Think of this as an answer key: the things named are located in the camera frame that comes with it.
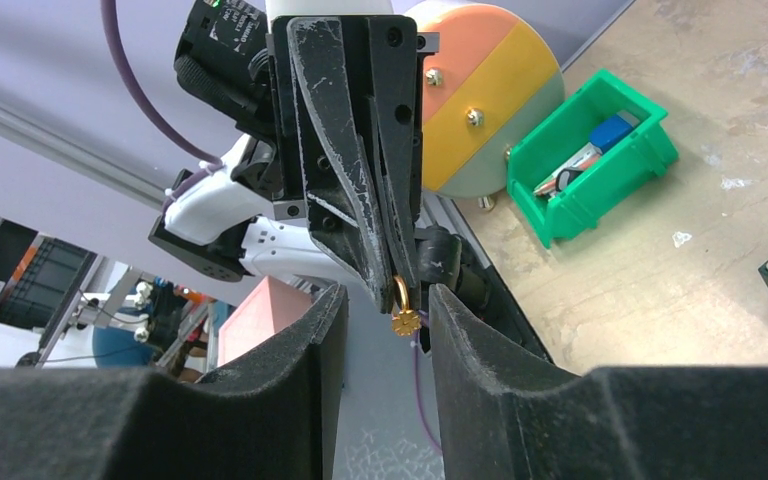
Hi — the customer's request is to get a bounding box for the white cylinder with orange lid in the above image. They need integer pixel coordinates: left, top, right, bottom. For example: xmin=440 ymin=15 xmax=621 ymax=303
xmin=406 ymin=1 xmax=565 ymax=199

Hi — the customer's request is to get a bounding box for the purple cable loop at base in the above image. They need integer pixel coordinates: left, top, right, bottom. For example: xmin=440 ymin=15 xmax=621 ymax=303
xmin=410 ymin=311 xmax=445 ymax=455

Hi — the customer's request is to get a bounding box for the pink box in background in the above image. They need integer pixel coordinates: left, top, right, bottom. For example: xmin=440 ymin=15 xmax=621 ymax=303
xmin=217 ymin=276 xmax=313 ymax=366

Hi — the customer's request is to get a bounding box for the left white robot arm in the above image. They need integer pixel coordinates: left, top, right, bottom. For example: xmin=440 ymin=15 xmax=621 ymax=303
xmin=150 ymin=1 xmax=439 ymax=312

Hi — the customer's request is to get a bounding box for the aluminium rail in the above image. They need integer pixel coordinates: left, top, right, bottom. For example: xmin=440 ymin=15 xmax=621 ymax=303
xmin=0 ymin=102 xmax=164 ymax=210

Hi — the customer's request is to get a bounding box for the green plastic bin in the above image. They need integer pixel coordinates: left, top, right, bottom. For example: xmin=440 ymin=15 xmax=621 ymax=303
xmin=507 ymin=70 xmax=678 ymax=247

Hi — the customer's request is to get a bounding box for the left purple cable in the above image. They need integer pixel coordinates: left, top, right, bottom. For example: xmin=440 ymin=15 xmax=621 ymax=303
xmin=100 ymin=0 xmax=226 ymax=200

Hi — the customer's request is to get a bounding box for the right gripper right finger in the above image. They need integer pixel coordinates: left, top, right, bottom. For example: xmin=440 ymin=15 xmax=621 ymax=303
xmin=429 ymin=286 xmax=768 ymax=479

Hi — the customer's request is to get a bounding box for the blue white item in bin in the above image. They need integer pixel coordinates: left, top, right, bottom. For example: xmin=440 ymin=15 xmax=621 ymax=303
xmin=533 ymin=110 xmax=641 ymax=198

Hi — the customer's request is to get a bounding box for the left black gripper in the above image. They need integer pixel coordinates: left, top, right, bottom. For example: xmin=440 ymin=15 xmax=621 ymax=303
xmin=268 ymin=14 xmax=439 ymax=313

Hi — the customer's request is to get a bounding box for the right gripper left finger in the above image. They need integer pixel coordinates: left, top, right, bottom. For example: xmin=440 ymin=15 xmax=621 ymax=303
xmin=0 ymin=285 xmax=349 ymax=479

